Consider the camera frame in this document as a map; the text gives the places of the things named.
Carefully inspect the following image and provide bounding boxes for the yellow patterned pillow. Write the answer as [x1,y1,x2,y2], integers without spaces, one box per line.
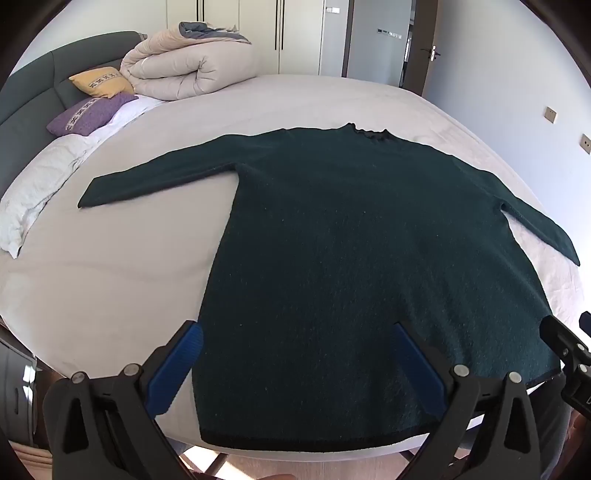
[69,67,136,99]

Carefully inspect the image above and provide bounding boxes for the grey folded blanket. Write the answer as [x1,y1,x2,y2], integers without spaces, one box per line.
[179,21,252,45]

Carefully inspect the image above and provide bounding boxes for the person's grey trousers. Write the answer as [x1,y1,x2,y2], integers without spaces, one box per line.
[530,375,571,480]

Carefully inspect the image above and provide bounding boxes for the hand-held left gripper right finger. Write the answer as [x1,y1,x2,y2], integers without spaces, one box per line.
[394,323,542,480]

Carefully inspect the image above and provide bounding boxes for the dark green sweater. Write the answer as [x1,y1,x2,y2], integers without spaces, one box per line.
[78,122,581,452]

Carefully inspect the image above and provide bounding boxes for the dark brown door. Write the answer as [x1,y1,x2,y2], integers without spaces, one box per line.
[401,0,444,97]

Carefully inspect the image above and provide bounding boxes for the dark grey padded headboard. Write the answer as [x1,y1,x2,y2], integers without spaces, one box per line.
[0,31,148,195]

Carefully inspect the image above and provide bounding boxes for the white pillow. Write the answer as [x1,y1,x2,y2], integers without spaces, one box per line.
[0,134,100,258]

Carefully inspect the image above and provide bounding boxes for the purple patterned pillow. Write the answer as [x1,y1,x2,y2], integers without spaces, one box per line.
[46,92,138,137]

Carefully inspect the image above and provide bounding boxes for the folded beige duvet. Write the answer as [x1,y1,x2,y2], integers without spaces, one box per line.
[121,22,259,101]

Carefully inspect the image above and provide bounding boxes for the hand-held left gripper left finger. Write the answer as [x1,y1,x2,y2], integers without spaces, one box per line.
[42,320,204,480]

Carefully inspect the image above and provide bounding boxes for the dark bedside cabinet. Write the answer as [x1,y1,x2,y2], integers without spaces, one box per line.
[0,323,52,446]

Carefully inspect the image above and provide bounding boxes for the cream wardrobe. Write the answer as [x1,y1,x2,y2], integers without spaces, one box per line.
[166,0,324,77]

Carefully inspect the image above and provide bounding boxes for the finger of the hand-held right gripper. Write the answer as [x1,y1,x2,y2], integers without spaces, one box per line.
[539,315,591,370]

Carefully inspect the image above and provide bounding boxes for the bed with light sheet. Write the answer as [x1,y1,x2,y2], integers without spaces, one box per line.
[0,74,583,459]

